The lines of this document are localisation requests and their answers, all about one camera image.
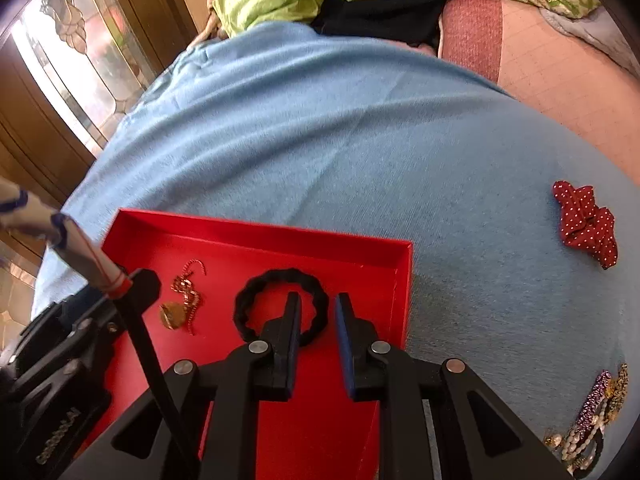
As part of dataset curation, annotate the black folded garment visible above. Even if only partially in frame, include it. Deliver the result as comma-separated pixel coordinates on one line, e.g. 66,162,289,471
310,0,448,48

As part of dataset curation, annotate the red polka dot scrunchie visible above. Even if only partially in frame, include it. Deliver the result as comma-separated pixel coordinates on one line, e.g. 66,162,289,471
552,181,618,270

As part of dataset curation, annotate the white pearl bracelet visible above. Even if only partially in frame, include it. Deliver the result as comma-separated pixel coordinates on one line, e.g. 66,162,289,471
543,408,609,478

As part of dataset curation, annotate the black cable with wrapped tape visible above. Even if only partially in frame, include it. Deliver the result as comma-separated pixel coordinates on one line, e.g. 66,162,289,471
0,176,187,441

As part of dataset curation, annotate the light blue bed blanket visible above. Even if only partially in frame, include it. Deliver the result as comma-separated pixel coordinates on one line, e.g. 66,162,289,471
63,22,639,478

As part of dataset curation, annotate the red jewelry tray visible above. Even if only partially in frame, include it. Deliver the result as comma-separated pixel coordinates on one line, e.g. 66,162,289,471
91,209,412,479

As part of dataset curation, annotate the black braided hair tie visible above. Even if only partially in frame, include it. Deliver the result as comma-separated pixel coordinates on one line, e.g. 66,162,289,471
232,266,330,348

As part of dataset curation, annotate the stained glass wooden door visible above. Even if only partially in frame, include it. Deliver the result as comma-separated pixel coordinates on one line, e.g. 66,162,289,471
0,0,202,311

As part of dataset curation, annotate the purple beaded bracelet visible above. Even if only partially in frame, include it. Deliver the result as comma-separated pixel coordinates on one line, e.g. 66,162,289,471
574,369,614,436

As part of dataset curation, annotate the pink bolster cushion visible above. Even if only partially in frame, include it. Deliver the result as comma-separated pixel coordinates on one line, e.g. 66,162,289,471
438,0,639,181

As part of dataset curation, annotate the gold coin pendant earring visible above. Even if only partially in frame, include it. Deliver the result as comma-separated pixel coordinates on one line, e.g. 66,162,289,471
158,259,206,336

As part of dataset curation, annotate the grey quilted pillow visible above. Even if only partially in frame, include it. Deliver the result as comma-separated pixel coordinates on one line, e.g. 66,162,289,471
539,6,639,78

